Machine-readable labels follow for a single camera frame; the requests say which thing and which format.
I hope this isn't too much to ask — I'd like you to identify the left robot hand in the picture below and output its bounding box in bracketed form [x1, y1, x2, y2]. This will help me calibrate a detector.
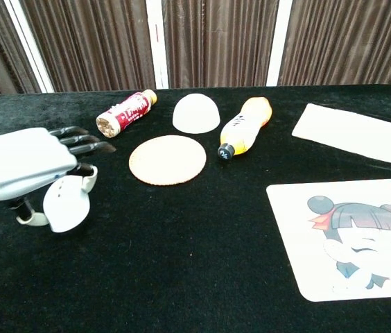
[0, 126, 117, 227]

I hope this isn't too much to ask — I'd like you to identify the white computer mouse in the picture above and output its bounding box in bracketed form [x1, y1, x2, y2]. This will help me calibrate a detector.
[42, 174, 92, 233]

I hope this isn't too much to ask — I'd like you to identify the cartoon girl mouse pad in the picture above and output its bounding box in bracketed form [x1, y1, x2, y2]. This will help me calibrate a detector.
[266, 178, 391, 302]

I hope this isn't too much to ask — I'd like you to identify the red labelled drink bottle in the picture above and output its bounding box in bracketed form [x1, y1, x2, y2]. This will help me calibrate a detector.
[95, 89, 158, 139]

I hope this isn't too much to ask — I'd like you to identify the round woven coaster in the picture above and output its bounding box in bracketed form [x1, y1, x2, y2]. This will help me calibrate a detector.
[128, 135, 207, 187]

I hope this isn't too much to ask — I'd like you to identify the black velvet tablecloth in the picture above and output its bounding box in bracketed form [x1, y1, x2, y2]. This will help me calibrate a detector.
[0, 84, 391, 333]

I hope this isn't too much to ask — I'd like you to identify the white upturned bowl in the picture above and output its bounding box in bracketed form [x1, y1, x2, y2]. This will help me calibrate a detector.
[172, 92, 221, 135]

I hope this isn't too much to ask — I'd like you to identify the orange drink bottle black cap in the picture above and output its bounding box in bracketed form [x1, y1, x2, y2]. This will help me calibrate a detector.
[217, 96, 273, 162]

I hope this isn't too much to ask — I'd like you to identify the white folded towel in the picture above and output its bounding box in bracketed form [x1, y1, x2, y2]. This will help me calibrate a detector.
[291, 103, 391, 164]

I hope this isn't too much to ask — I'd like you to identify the white frame post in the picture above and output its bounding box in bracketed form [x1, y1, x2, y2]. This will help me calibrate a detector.
[3, 0, 56, 94]
[145, 0, 169, 90]
[266, 0, 294, 87]

